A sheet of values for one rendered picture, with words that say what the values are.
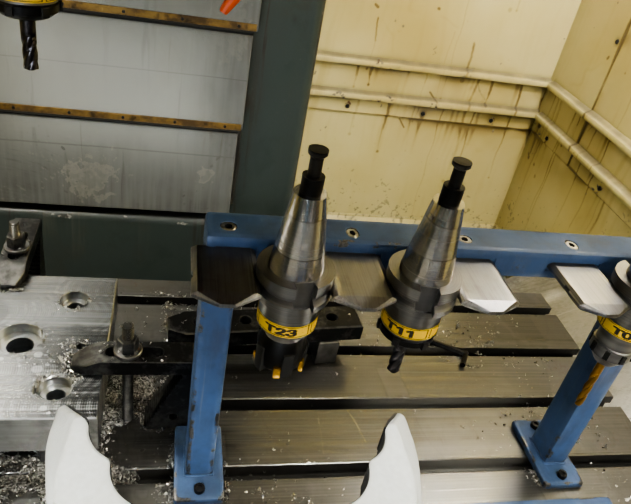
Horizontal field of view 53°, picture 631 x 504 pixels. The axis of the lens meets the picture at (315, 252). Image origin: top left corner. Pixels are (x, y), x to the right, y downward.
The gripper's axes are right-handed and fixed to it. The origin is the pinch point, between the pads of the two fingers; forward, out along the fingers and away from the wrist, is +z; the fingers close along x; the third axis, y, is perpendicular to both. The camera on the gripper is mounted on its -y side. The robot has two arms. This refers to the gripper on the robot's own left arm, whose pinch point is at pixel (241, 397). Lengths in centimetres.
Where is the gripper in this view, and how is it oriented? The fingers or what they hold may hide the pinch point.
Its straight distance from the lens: 29.4
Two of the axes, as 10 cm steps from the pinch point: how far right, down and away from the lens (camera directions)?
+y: -1.7, 8.1, 5.6
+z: -1.2, -5.8, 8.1
